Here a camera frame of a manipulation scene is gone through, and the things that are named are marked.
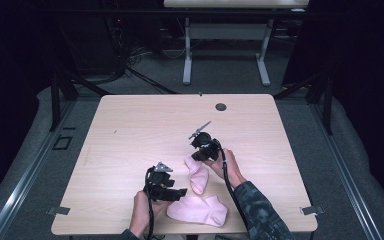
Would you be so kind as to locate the black metal frame stand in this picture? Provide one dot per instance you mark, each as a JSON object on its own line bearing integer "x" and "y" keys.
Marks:
{"x": 323, "y": 100}
{"x": 60, "y": 96}

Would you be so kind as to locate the grey metal table bracket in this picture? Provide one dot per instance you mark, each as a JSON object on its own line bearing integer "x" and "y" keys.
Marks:
{"x": 59, "y": 210}
{"x": 312, "y": 210}

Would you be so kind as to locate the pink sock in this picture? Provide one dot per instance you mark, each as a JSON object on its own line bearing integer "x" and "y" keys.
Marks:
{"x": 198, "y": 210}
{"x": 198, "y": 175}

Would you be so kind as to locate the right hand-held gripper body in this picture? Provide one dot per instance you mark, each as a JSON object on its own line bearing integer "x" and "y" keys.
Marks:
{"x": 206, "y": 145}

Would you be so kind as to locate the white desk with grey legs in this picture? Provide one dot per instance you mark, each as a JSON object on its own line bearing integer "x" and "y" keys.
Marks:
{"x": 226, "y": 30}

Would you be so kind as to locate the black horizontal frame bar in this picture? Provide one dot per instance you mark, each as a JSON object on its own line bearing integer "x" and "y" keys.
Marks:
{"x": 146, "y": 12}

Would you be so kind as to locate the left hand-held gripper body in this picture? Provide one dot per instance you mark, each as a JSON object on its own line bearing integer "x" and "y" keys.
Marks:
{"x": 158, "y": 183}

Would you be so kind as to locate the grey metal floor rail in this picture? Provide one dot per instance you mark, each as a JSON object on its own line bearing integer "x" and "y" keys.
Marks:
{"x": 26, "y": 180}
{"x": 343, "y": 173}

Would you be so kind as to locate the person's left hand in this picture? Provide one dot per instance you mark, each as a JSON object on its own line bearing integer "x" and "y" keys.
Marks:
{"x": 141, "y": 213}

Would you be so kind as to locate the person's right hand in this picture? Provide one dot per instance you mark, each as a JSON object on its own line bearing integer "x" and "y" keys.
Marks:
{"x": 230, "y": 166}

